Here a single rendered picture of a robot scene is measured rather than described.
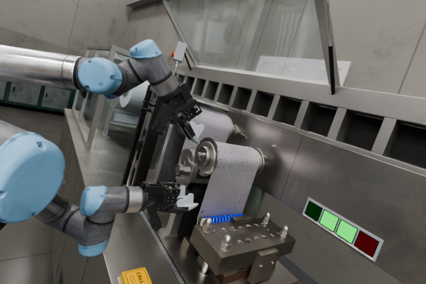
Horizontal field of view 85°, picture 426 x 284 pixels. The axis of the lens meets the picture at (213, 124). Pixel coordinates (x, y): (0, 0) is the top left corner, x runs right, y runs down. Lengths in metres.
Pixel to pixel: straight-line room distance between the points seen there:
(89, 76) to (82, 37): 7.84
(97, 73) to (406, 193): 0.87
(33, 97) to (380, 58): 6.22
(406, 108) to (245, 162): 0.55
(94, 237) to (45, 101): 5.83
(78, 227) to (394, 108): 1.00
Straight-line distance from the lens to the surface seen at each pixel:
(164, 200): 0.77
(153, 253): 0.93
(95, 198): 0.70
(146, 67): 0.66
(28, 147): 0.40
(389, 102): 0.93
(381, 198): 0.90
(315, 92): 1.03
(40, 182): 0.43
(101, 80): 0.54
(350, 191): 0.93
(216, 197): 0.93
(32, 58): 0.62
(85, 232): 0.76
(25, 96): 6.45
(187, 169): 0.90
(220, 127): 1.12
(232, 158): 0.90
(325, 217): 0.96
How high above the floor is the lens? 1.47
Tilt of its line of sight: 6 degrees down
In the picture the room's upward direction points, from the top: 17 degrees clockwise
